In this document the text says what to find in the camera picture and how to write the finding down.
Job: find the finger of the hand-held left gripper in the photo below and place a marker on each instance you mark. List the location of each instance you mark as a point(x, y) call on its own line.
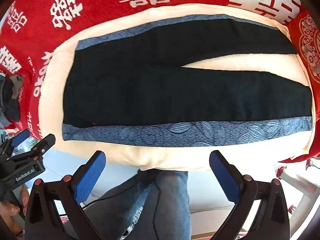
point(21, 136)
point(43, 143)

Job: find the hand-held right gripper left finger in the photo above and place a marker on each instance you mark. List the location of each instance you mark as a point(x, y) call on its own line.
point(90, 177)

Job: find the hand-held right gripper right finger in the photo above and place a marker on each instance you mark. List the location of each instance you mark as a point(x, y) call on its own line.
point(223, 177)

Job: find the black pants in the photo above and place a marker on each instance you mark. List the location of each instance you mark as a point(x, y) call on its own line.
point(150, 92)

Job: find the person's left hand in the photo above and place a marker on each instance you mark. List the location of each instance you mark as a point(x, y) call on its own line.
point(10, 211)

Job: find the pile of dark clothes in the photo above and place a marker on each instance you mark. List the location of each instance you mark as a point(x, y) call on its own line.
point(12, 105)

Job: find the person's left leg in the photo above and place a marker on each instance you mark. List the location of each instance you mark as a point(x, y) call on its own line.
point(120, 205)

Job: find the person's leg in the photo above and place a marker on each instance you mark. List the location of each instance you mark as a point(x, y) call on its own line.
point(172, 205)
point(120, 205)

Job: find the person's legs in jeans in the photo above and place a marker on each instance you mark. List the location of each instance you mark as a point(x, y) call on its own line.
point(140, 180)

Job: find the red tassel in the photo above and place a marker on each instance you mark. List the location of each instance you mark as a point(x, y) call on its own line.
point(280, 172)

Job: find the person's right leg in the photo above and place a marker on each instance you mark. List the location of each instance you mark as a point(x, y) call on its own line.
point(172, 205)

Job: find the blue leaf-patterned cloth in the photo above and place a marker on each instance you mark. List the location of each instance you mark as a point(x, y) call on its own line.
point(175, 133)

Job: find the red printed blanket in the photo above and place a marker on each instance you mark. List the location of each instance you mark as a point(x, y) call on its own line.
point(100, 12)

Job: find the red embroidered pillow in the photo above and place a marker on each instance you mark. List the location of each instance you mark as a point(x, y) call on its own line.
point(308, 42)

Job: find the grey metal frame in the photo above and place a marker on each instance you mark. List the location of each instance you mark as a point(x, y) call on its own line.
point(300, 183)

